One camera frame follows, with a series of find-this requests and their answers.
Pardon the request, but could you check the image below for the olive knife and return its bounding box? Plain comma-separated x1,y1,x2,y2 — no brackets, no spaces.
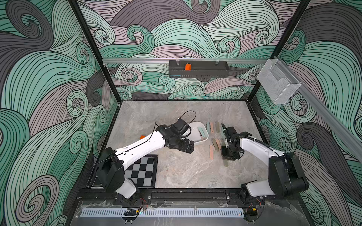
223,159,229,167
216,122,220,133
211,138,220,151

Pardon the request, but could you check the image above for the pink fruit knife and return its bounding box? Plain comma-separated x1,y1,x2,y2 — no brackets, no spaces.
216,138,222,149

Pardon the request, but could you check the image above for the white storage box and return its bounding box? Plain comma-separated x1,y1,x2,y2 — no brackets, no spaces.
186,121,209,146

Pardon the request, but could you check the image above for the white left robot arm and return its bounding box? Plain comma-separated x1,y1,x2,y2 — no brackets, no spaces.
95,124,194,199

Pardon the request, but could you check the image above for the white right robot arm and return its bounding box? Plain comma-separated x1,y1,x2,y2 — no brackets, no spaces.
221,125,309,200

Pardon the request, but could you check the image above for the black white checkerboard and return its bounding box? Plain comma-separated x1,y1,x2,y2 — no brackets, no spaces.
124,154,158,188

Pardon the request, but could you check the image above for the orange block on shelf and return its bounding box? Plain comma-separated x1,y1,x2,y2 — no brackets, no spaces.
185,64,191,71

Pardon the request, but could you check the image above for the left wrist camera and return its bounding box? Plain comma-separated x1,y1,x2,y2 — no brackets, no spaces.
172,118,191,138

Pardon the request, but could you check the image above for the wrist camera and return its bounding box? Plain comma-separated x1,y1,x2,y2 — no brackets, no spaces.
223,127,240,143
172,118,191,138

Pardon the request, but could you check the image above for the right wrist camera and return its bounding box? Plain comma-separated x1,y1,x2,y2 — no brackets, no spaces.
223,127,240,143

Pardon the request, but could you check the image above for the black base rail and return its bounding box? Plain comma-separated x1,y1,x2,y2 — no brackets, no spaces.
75,188,302,207

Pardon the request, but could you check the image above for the black corner frame post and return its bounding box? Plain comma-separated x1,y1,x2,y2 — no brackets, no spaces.
68,0,122,106

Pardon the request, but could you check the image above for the black wall shelf tray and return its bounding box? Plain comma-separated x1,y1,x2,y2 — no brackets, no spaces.
168,61,230,82

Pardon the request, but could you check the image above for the clear acrylic wall holder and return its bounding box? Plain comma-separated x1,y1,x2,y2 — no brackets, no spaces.
257,58,301,105

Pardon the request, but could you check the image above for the aluminium wall rail back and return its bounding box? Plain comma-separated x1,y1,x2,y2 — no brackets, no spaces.
102,57,267,64

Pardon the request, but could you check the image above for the aluminium wall rail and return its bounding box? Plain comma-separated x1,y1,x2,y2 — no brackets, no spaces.
102,57,267,64
274,56,362,164

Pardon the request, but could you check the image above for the aluminium wall rail right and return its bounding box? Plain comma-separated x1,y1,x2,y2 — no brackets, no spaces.
274,56,362,164

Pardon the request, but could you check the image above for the white slotted cable duct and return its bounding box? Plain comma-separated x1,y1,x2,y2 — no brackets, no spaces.
80,207,244,218

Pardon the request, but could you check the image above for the black right corner post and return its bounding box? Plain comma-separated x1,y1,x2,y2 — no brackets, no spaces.
246,0,310,105

